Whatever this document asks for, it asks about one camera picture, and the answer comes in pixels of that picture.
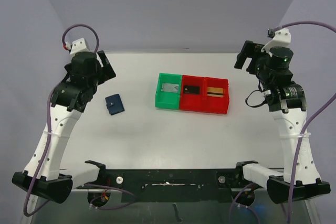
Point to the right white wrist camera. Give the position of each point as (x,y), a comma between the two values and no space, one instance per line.
(279,38)

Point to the red plastic bin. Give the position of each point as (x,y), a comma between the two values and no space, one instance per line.
(192,95)
(216,98)

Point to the black card in bin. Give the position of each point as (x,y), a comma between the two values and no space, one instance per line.
(188,89)

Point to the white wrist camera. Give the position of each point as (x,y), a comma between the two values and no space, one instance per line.
(279,38)
(79,45)

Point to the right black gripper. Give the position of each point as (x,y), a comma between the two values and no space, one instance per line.
(248,54)

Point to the silver card in green bin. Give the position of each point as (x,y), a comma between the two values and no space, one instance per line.
(170,87)

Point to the middle red plastic bin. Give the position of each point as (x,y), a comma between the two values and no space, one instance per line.
(192,95)

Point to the blue leather card holder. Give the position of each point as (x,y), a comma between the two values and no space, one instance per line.
(114,104)

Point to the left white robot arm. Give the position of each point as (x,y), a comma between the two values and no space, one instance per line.
(43,176)

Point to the right red plastic bin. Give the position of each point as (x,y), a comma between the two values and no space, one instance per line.
(216,98)

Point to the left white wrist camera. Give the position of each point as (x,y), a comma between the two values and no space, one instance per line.
(79,45)

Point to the green plastic bin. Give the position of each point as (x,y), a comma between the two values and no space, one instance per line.
(167,100)

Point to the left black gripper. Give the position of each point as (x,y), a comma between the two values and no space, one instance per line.
(108,73)

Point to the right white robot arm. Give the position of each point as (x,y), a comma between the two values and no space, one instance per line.
(287,104)

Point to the gold card in bin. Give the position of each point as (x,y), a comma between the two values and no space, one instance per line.
(215,92)

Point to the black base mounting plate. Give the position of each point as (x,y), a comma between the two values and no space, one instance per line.
(176,185)

